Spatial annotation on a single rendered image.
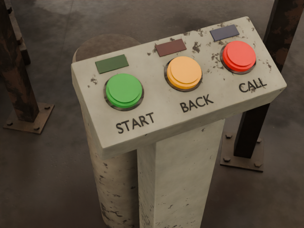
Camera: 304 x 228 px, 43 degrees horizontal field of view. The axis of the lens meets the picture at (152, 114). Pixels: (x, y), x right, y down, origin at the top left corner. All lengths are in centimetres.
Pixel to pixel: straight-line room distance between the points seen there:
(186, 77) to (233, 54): 7
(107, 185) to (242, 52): 44
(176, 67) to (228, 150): 71
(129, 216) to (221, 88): 53
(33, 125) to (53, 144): 10
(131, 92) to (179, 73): 6
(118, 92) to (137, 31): 111
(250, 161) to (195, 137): 64
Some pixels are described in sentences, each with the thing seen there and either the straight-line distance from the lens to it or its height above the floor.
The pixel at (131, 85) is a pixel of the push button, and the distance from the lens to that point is 43.
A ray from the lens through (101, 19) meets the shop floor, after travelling 160.
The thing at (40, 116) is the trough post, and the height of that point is 1.
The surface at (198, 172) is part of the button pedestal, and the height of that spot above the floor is 43.
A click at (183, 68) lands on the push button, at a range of 45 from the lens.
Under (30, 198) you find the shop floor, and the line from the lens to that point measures 108.
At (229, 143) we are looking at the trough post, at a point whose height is 1.
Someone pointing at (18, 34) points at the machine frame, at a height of 7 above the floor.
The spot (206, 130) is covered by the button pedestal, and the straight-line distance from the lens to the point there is 50.
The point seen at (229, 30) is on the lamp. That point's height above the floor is 62.
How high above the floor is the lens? 91
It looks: 49 degrees down
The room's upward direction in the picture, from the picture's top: 1 degrees clockwise
